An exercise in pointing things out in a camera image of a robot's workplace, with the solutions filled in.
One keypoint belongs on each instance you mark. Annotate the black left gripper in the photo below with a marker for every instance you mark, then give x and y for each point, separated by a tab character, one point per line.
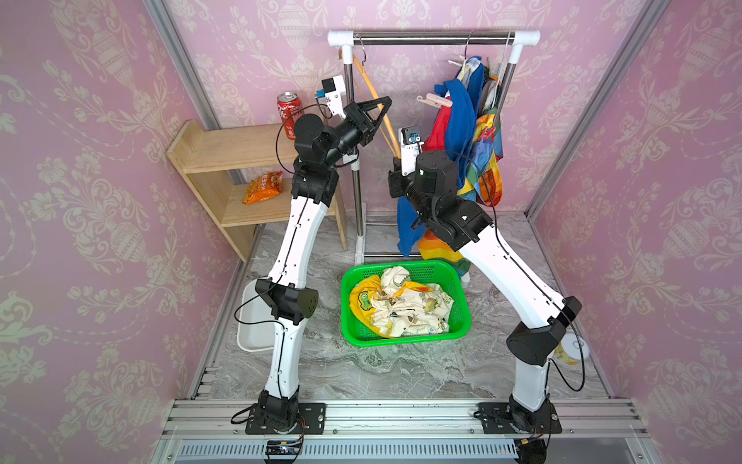
365	130

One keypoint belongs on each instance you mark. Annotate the pink clothespin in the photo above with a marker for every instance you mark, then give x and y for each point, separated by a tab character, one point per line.
435	101

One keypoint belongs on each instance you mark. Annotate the blue red white jacket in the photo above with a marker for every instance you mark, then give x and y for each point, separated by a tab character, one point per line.
452	131

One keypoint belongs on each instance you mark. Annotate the yellow white dinosaur jacket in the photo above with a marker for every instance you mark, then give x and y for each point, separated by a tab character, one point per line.
393	305

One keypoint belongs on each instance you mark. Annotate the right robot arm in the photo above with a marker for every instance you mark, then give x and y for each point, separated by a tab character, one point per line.
545	315

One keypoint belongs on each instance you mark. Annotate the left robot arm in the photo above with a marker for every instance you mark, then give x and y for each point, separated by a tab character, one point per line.
282	302

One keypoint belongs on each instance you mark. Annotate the steel clothes rack white joints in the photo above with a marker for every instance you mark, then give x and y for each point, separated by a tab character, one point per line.
347	41

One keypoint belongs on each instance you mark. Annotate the red soda can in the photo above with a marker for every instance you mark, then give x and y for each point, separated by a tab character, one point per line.
290	108

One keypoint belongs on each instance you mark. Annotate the rainbow striped jacket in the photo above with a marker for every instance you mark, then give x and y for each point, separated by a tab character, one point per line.
490	156

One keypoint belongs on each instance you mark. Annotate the orange snack bag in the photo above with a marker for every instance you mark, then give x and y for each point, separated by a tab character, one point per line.
264	188

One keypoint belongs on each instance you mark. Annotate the green plastic basket tray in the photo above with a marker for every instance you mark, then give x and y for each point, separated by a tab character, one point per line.
431	271

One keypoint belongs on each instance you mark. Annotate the white plastic bin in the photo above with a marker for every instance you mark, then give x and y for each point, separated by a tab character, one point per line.
255	327

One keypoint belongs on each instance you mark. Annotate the yellow white round container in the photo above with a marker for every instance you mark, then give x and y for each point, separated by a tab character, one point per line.
572	350

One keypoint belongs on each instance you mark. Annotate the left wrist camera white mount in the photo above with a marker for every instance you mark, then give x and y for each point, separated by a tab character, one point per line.
331	96

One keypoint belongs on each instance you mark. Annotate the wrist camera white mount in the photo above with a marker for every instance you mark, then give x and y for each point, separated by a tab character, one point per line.
331	96
411	142

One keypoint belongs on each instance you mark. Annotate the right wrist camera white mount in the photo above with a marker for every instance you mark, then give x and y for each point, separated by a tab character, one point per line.
411	142

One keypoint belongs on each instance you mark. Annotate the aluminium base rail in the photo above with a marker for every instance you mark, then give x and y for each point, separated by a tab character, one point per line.
407	431

